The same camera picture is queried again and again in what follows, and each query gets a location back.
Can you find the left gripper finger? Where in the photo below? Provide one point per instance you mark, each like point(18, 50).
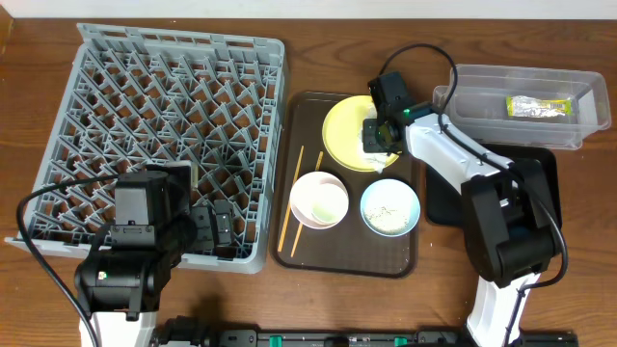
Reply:
point(204, 240)
point(224, 229)

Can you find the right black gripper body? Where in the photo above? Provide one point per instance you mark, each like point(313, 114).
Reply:
point(380, 132)

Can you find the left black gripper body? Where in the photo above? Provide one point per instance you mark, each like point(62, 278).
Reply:
point(221, 227)

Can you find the white napkin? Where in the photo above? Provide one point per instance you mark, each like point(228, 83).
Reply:
point(376, 161)

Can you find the light blue bowl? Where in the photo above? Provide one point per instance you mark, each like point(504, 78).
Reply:
point(392, 192)

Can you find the pink white bowl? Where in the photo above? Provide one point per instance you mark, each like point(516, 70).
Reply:
point(302, 194)

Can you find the green orange snack wrapper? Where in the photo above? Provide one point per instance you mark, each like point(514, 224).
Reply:
point(528, 107)

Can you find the small white green cup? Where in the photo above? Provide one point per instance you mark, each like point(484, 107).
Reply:
point(330, 204)

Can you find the rice grains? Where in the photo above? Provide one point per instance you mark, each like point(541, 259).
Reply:
point(386, 219)

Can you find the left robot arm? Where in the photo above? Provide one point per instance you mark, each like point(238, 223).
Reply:
point(120, 281)

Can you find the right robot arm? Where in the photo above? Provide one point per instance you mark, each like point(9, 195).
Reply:
point(509, 223)

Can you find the black waste tray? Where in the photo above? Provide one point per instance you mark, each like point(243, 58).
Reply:
point(443, 203)

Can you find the grey plastic dishwasher rack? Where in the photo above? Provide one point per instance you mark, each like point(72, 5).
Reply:
point(140, 96)

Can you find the yellow plate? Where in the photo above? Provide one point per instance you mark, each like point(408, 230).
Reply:
point(341, 127)

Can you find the left wooden chopstick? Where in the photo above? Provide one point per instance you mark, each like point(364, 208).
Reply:
point(288, 207)

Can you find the clear plastic bin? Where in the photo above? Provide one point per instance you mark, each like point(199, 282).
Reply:
point(482, 105)

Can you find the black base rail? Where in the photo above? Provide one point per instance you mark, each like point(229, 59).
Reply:
point(337, 338)

